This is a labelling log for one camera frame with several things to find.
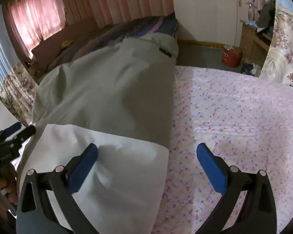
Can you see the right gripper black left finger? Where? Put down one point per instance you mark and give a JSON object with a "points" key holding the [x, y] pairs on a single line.
{"points": [[35, 213]]}

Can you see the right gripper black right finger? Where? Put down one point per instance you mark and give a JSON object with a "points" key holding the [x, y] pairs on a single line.
{"points": [[258, 211]]}

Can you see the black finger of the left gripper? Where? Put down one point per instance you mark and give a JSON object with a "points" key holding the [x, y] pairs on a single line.
{"points": [[4, 134], [25, 134]]}

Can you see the grey and white jacket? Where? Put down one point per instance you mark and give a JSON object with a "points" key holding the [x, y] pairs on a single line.
{"points": [[119, 98]]}

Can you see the dark clothes pile on desk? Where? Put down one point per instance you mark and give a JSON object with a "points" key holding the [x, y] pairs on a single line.
{"points": [[266, 15]]}

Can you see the person's left hand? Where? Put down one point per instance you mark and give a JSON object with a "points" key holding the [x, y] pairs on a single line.
{"points": [[8, 183]]}

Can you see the left floral blue curtain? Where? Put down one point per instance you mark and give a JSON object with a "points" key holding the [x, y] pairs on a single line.
{"points": [[17, 87]]}

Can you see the floral blue curtain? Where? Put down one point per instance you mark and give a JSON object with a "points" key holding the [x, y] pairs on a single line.
{"points": [[278, 65], [17, 87]]}

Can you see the pink floral bed sheet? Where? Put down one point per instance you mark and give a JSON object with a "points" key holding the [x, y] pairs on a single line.
{"points": [[247, 121]]}

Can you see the yellow object on bed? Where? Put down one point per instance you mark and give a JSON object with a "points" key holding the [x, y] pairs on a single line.
{"points": [[67, 43]]}

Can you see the pink window curtain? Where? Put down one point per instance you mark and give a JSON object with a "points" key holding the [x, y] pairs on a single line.
{"points": [[34, 21]]}

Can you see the dark striped bed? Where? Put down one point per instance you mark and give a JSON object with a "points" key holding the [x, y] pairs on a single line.
{"points": [[49, 53]]}

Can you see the right floral blue curtain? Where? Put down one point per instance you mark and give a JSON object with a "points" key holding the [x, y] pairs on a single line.
{"points": [[278, 65]]}

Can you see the red bin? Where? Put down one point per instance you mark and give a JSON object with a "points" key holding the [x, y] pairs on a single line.
{"points": [[231, 56]]}

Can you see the wooden desk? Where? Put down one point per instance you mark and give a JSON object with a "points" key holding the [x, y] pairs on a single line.
{"points": [[254, 45]]}

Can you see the white wardrobe with decals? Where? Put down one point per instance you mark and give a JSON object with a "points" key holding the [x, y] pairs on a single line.
{"points": [[211, 21]]}

